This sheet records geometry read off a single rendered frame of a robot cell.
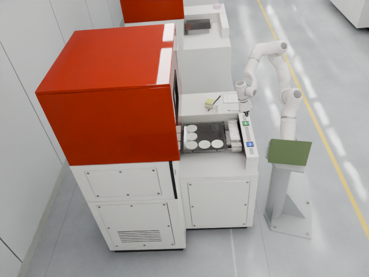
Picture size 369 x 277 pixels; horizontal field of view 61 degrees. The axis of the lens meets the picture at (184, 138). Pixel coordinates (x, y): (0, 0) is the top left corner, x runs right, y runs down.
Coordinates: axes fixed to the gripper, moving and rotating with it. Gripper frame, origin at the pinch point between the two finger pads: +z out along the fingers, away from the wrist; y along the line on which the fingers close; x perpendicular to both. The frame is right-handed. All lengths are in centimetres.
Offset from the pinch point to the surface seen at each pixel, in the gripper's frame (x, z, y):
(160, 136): -66, -51, -54
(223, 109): 21.8, 6.1, -19.0
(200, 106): 27.2, 1.6, -40.0
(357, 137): 77, 135, 125
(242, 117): 8.2, 9.7, -4.2
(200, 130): 1.3, 7.8, -42.3
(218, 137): -8.6, 11.0, -27.3
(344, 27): 386, 155, 217
